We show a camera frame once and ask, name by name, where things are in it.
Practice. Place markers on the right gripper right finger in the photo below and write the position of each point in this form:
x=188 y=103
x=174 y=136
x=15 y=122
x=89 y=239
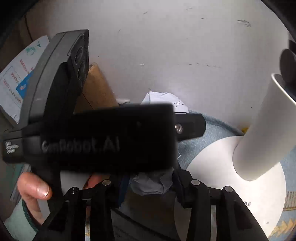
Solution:
x=181 y=181

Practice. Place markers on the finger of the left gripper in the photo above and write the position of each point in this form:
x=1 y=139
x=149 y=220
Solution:
x=189 y=126

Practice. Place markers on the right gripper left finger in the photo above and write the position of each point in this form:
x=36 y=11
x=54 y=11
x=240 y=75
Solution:
x=117 y=190

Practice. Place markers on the white paper ball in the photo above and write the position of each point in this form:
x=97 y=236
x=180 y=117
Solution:
x=152 y=184

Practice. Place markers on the person's left hand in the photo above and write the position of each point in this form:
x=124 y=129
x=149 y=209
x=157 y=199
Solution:
x=32 y=188

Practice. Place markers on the crumpled paper near lamp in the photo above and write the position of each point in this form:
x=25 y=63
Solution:
x=167 y=98

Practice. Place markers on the brown cardboard pen holder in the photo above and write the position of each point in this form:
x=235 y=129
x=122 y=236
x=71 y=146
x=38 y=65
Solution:
x=96 y=92

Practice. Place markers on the white desk lamp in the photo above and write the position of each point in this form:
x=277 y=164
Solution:
x=272 y=135

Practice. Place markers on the patterned blue table cloth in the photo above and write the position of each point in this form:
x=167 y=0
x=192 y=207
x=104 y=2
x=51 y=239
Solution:
x=270 y=198

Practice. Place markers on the white workbook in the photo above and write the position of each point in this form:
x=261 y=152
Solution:
x=16 y=75

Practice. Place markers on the black tracking camera box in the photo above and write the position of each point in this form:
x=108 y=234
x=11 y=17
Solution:
x=57 y=79

